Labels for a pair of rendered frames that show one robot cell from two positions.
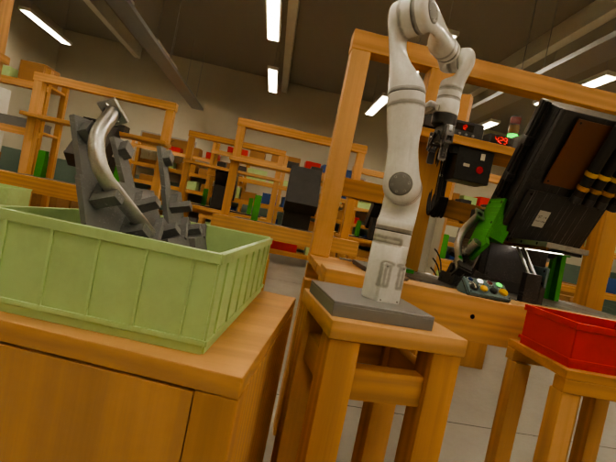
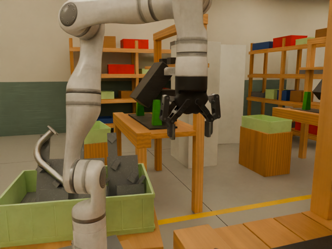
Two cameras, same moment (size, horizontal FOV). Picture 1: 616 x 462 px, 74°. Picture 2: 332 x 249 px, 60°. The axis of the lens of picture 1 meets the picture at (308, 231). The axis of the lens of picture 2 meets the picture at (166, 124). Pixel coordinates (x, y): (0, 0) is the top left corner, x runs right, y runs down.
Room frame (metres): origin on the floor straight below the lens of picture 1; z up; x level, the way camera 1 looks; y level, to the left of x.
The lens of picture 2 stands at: (1.07, -0.99, 1.45)
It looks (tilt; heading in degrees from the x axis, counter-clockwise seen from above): 10 degrees down; 77
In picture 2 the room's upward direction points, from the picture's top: straight up
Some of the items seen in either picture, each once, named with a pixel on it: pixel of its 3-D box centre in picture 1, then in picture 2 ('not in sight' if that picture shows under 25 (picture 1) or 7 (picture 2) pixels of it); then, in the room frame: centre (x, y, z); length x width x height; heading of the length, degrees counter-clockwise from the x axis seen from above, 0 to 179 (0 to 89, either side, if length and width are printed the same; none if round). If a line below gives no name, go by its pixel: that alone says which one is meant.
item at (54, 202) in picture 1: (49, 203); not in sight; (8.84, 5.59, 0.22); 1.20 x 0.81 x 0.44; 9
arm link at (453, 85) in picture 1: (456, 73); (190, 17); (1.27, -0.35, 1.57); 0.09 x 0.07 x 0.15; 52
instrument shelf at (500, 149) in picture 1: (488, 153); not in sight; (1.98, -0.77, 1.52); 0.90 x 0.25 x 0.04; 95
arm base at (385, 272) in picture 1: (386, 265); (90, 243); (1.03, -0.21, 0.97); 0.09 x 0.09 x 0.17; 19
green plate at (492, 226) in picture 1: (494, 224); not in sight; (1.65, -0.73, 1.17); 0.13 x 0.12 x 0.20; 95
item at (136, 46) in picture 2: not in sight; (135, 85); (1.96, 6.16, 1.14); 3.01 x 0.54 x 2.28; 6
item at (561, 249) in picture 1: (532, 246); not in sight; (1.63, -0.88, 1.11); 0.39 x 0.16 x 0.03; 5
